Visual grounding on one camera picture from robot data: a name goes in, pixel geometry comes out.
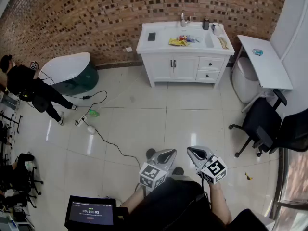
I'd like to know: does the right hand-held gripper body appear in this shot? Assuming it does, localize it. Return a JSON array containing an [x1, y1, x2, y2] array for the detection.
[[196, 154, 228, 185]]

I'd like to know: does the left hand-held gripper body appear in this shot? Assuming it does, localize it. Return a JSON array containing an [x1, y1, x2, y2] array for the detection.
[[139, 155, 171, 192]]

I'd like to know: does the white cabinet door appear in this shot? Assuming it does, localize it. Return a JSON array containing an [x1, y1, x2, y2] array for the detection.
[[173, 55, 200, 81], [150, 55, 175, 80]]

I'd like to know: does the person's left forearm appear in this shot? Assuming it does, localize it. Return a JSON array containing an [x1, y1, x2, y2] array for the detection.
[[120, 186, 147, 214]]

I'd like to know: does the person's right forearm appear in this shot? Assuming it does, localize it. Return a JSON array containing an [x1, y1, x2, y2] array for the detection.
[[208, 183, 233, 226]]

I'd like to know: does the white drawer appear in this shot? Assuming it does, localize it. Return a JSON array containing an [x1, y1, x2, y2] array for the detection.
[[196, 70, 221, 82], [198, 57, 225, 71]]

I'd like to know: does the white vanity cabinet with sink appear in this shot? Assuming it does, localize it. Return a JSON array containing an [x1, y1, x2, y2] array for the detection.
[[136, 22, 235, 89]]

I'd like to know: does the person's black shirt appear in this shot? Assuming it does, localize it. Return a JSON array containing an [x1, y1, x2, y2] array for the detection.
[[127, 176, 272, 231]]

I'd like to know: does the black office chair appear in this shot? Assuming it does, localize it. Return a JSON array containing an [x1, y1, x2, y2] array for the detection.
[[228, 89, 288, 158]]

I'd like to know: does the black tablet screen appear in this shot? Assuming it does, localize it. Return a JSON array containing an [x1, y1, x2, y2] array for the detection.
[[64, 195, 117, 231]]

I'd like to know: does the white toilet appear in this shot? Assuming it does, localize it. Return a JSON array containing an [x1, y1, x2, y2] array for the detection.
[[232, 56, 262, 104]]

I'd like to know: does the metal framed window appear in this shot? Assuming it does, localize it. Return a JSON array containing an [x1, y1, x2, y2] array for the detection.
[[273, 148, 308, 231]]

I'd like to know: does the black mesh chair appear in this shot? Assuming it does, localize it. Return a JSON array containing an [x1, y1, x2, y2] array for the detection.
[[269, 108, 308, 155]]

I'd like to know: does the white power strip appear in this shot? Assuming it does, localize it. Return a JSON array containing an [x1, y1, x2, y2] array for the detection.
[[74, 114, 88, 127]]

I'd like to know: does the white folding table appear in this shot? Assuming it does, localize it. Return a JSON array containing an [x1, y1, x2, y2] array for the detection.
[[231, 34, 294, 113]]

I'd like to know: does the large yellow snack packet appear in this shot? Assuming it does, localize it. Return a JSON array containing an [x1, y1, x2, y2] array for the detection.
[[168, 37, 188, 47]]

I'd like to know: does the white and green bathtub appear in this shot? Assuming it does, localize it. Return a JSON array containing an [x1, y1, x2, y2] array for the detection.
[[38, 51, 99, 96]]

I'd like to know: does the chrome faucet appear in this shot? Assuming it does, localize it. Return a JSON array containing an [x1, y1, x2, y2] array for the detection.
[[180, 10, 191, 28]]

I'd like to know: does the black swivel chair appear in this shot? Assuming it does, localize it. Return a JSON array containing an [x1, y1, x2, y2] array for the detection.
[[0, 153, 44, 209]]

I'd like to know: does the black metal rack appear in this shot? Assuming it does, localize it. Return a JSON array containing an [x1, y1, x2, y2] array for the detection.
[[0, 112, 24, 134]]

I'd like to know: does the long black floor cable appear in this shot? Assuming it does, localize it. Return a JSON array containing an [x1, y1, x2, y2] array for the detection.
[[93, 128, 142, 170]]

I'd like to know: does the thin black looped cable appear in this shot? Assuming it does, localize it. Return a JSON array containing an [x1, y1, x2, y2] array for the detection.
[[61, 90, 108, 122]]

